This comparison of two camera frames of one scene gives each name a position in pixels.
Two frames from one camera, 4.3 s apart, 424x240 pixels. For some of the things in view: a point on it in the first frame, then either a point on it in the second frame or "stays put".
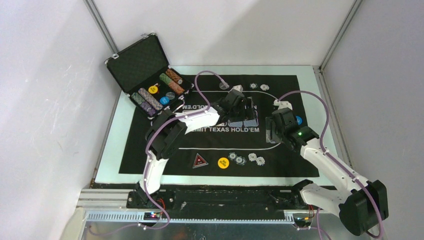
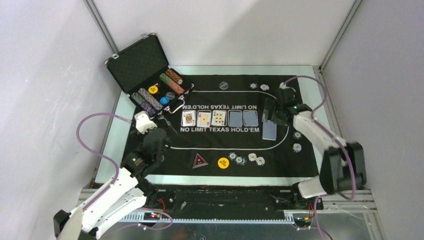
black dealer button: (222, 86) stays put
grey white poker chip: (253, 85) stays put
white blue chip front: (252, 156) stays put
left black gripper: (249, 113) → (166, 139)
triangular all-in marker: (199, 161) stays put
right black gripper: (271, 135) → (270, 105)
